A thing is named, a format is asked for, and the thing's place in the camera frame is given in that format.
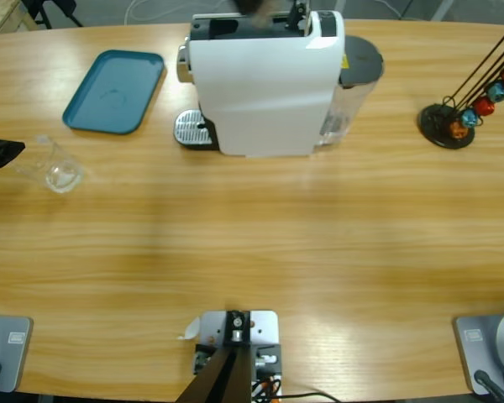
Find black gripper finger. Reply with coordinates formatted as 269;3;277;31
230;0;260;22
255;0;286;27
0;139;26;174

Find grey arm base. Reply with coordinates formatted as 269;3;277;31
0;314;34;394
452;309;504;395

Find white capsule coffee machine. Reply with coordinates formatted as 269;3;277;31
176;10;346;160

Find blue coffee capsule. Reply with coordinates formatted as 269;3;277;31
460;108;480;129

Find red coffee capsule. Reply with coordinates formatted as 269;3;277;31
473;96;496;118

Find clear glass cup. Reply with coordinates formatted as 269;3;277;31
14;133;86;195

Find clear water tank dark lid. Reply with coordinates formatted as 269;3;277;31
314;35;386;148

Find teal plastic tray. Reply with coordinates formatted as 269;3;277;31
61;49;168;136

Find wooden crate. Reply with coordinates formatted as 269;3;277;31
0;0;31;38

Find black stand legs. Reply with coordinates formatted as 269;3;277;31
23;0;85;29

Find grey metal leg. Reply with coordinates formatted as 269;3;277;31
431;0;455;21

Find white tape tab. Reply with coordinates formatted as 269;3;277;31
176;317;202;341

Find white floor cable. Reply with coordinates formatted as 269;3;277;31
123;0;194;24

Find black wire capsule holder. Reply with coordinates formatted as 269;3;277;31
417;27;504;150

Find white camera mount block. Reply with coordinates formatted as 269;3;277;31
192;309;283;403

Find orange cable connector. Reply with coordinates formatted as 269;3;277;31
251;375;283;398

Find black cable at mount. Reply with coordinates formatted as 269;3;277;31
276;390;341;403

